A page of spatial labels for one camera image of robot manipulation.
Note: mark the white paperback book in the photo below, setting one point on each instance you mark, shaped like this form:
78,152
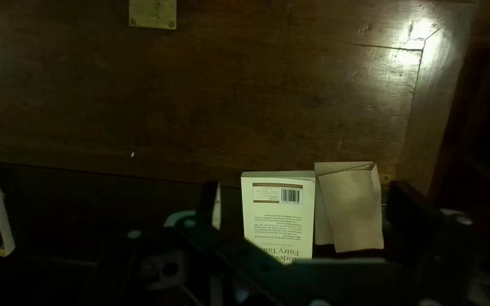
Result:
279,219

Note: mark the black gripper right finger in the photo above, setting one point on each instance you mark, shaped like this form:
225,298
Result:
415,227

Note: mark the brown paper envelope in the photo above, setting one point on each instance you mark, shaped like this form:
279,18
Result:
350,210

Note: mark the brass metal plate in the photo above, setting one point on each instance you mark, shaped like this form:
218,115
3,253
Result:
153,15

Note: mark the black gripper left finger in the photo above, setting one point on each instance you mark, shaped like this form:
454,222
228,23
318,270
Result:
209,205

